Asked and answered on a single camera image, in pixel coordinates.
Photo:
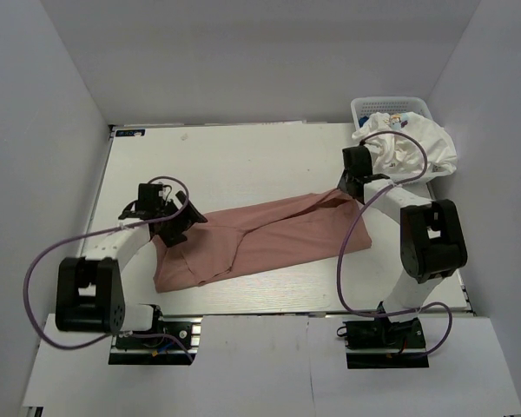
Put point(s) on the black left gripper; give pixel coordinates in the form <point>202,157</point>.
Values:
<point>175,235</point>

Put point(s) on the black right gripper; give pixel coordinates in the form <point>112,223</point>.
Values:
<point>342,185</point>

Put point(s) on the white printed t shirt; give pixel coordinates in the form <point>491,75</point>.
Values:
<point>406,144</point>

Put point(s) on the pink t shirt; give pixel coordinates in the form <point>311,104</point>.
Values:
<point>254,239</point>

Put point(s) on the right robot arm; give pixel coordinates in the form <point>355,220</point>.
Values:
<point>431,241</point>

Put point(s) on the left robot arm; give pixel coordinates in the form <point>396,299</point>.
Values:
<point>89,295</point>

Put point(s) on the white plastic basket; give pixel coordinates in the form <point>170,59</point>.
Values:
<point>363,107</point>

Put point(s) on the blue table label sticker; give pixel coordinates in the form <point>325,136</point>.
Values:
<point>130,132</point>

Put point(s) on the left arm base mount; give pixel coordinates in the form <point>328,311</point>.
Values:
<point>176,345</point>

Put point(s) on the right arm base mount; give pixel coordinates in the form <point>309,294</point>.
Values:
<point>380,344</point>

